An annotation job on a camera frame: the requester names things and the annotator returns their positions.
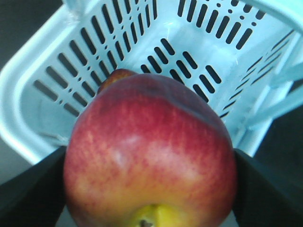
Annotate red apple bottom edge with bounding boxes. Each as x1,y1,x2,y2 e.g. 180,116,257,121
63,74,237,227

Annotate light blue plastic basket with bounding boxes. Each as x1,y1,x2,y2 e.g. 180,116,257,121
0,0,303,164

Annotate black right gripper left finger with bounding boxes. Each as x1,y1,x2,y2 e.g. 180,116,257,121
0,147,66,227

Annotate dark red apple front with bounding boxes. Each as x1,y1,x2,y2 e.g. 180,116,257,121
97,69,137,94

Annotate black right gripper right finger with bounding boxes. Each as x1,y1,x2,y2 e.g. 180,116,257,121
233,149,303,227

